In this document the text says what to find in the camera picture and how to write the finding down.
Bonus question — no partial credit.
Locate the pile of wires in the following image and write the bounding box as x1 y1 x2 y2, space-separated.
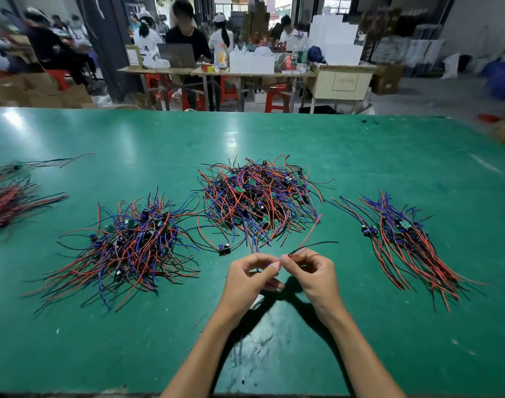
194 155 328 255

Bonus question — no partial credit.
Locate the red plastic stool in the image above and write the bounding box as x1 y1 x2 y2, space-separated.
45 69 74 91
219 76 240 104
264 82 293 113
145 74 175 109

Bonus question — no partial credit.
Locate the stack of white boxes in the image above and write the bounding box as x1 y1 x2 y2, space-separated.
307 14 363 67

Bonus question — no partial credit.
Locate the sorted wire bundle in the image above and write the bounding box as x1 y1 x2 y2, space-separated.
0 180 69 239
24 190 205 316

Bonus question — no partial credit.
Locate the dark pillar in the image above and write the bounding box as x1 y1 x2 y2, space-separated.
77 0 140 103

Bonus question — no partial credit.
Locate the row of white containers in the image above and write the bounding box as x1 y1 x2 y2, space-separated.
228 47 276 75

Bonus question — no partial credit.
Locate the small bunch of set-aside wires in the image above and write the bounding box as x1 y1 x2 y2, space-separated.
352 192 488 313

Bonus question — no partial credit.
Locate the cream cabinet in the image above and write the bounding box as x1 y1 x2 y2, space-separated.
306 64 378 114

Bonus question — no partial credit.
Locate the person's right forearm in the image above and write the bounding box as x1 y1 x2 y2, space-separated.
314 311 407 398

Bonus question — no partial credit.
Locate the person's left hand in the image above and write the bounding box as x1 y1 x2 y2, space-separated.
215 253 285 328

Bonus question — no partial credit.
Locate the long wooden work table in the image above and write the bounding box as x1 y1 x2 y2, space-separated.
118 66 378 113

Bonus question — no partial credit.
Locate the grey laptop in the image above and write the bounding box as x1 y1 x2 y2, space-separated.
157 43 197 69

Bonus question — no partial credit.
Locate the heap of blue bags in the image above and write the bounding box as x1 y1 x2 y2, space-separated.
482 57 505 102

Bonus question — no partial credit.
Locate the brown cardboard box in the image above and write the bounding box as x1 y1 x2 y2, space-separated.
371 64 405 95

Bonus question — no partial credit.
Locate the person's left forearm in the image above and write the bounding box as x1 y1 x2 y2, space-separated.
161 315 254 398

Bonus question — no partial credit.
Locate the person's right hand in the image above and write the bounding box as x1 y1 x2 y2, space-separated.
280 248 349 328

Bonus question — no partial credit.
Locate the row of cardboard boxes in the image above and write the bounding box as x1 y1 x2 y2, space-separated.
0 72 93 108

